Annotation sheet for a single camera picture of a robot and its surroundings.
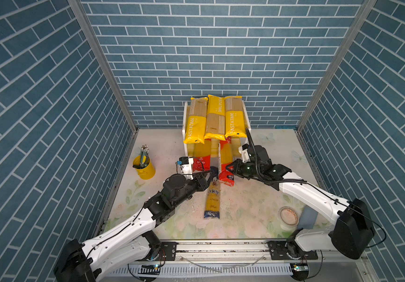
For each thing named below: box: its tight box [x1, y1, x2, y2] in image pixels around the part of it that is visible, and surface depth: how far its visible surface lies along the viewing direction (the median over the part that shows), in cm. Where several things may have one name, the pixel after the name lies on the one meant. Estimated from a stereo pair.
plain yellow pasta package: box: [204, 94, 226, 141], surface depth 79 cm
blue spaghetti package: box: [203, 176, 221, 219], surface depth 88 cm
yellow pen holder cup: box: [132, 155, 156, 180], surface depth 93 cm
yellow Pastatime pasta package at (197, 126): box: [183, 96, 209, 145], surface depth 77 cm
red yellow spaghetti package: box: [193, 138, 212, 172], surface depth 86 cm
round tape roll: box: [277, 205, 300, 232], surface depth 85 cm
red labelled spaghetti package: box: [218, 136, 236, 187], surface depth 82 cm
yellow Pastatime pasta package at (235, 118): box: [224, 95, 248, 138], surface depth 79 cm
